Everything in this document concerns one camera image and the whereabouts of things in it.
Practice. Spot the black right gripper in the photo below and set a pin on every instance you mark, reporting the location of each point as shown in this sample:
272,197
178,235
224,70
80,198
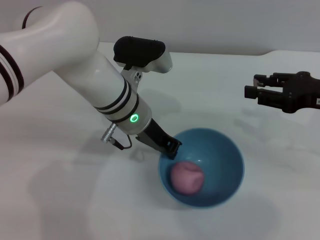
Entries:
302,92

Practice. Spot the blue bowl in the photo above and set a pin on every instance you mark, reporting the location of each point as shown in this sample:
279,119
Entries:
220,185

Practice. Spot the black and white left wrist camera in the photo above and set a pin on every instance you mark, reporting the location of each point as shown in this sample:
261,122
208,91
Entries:
142,55

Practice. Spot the pink toy peach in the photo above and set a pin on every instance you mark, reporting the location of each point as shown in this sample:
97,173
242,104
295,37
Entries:
187,178

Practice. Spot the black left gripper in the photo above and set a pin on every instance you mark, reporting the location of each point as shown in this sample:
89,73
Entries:
155,137

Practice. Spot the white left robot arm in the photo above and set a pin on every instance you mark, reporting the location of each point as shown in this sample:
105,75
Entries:
62,57

